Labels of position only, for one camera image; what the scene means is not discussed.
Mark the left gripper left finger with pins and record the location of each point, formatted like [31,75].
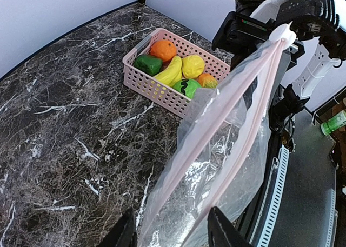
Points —
[123,233]

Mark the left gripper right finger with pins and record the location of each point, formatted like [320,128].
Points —
[221,233]

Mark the clear zip top bag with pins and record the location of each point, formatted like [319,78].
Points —
[215,153]

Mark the pink perforated plastic basket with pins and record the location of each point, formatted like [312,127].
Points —
[165,67]

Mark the green toy cabbage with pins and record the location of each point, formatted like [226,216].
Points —
[187,87]

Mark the yellow toy banana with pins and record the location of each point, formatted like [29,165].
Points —
[172,73]

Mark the green toy bell pepper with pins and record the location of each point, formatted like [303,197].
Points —
[149,64]

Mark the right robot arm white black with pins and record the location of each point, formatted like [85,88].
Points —
[251,23]

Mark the orange green toy mango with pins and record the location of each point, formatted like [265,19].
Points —
[207,81]

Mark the green plastic bottle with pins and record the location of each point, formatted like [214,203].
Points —
[333,123]

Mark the yellow toy lemon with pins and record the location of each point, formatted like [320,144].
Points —
[192,66]

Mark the orange toy fruit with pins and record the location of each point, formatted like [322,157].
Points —
[163,49]

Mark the white slotted cable duct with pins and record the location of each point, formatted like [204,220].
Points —
[300,208]

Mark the black front rail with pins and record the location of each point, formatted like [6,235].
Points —
[256,223]

